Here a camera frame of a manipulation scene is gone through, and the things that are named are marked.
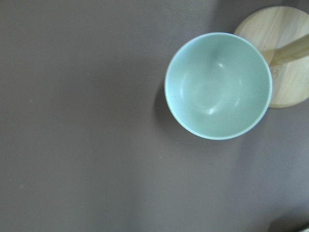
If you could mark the green bowl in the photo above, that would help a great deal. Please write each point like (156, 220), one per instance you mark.
(218, 86)

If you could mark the wooden cup stand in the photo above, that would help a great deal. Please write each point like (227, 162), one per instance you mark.
(281, 34)

